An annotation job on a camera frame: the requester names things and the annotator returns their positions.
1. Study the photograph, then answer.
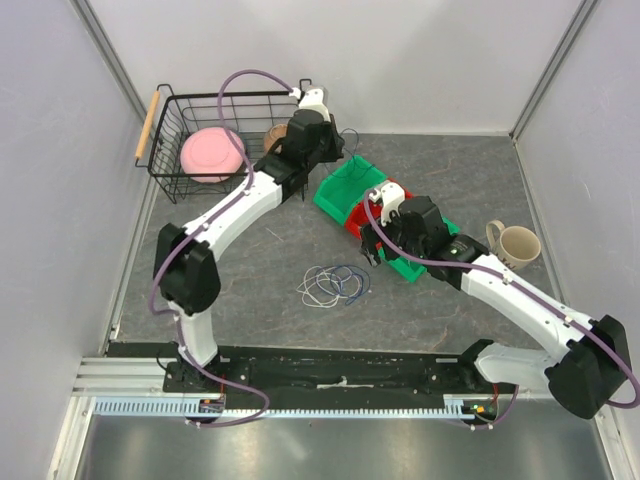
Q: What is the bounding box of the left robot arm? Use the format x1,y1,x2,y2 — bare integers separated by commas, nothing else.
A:
152,108,344,393

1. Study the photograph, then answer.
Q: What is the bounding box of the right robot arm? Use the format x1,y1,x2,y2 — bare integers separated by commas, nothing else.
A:
361,188,639,419

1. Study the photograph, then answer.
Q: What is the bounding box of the brown ceramic bowl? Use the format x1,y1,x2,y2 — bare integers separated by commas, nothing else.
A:
263,124,287,154

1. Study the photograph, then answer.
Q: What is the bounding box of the near green plastic bin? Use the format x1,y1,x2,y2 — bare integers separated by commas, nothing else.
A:
376,218,459,283

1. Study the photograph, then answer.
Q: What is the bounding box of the green plastic bin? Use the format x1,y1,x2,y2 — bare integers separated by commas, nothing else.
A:
376,218,459,283
313,155,388,225

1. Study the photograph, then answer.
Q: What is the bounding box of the red plastic bin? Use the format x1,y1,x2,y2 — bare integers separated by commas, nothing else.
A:
345,184,414,240

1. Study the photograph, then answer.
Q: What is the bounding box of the far green plastic bin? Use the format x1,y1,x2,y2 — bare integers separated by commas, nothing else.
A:
313,155,388,225

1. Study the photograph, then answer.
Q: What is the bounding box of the beige mug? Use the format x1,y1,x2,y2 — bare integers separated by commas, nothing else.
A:
485,220,541,271

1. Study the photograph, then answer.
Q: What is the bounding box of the pink plate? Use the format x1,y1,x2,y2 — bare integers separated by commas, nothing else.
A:
180,127,245,183

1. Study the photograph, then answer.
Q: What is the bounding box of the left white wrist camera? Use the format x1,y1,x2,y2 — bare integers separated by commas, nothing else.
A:
289,86,331,122

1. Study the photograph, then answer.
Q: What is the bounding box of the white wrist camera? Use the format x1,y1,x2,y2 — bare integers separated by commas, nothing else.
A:
365,180,406,226
289,86,331,122

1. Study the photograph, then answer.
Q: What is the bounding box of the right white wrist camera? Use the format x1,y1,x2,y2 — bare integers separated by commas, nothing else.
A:
365,180,406,226

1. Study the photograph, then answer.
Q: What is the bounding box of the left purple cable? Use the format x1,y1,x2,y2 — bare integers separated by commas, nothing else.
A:
151,69,301,429

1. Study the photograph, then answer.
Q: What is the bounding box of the black wire basket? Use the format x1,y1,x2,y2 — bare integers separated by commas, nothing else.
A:
135,84,297,203

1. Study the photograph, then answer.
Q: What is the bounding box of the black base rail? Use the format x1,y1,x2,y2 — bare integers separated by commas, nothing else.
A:
163,346,514,409

